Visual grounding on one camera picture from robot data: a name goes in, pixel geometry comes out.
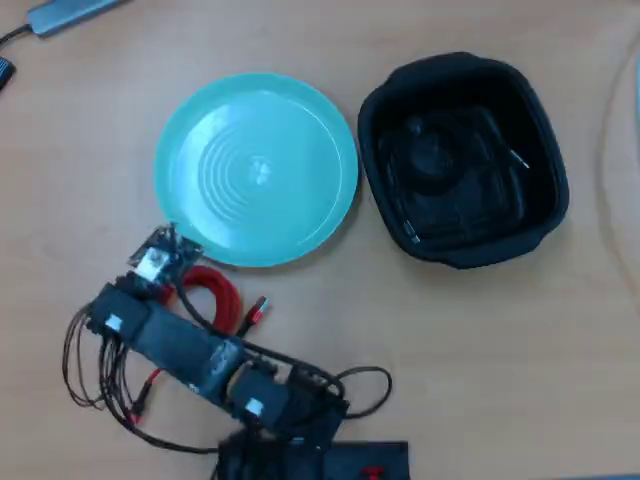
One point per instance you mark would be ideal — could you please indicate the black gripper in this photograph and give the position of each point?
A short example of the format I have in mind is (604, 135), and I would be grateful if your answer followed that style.
(137, 286)

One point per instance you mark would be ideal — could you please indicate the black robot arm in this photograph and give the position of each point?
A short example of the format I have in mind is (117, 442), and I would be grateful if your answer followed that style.
(180, 350)

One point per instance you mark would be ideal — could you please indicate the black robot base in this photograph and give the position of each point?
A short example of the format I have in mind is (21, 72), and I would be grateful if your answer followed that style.
(360, 457)

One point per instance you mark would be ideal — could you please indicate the teal round plate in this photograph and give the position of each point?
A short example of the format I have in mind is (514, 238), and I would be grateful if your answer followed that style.
(300, 200)

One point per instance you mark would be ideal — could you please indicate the black flat device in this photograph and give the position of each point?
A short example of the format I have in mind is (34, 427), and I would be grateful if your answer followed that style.
(6, 74)

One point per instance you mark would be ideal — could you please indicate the grey usb hub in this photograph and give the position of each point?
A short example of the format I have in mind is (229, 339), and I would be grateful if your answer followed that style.
(65, 15)

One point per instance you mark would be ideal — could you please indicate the red base knob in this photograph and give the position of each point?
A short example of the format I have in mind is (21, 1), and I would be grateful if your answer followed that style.
(373, 472)

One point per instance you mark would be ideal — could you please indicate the black square fabric bin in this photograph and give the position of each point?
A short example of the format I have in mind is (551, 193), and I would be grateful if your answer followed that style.
(465, 85)

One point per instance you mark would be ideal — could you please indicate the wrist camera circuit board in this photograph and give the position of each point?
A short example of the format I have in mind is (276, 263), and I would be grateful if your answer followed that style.
(160, 255)

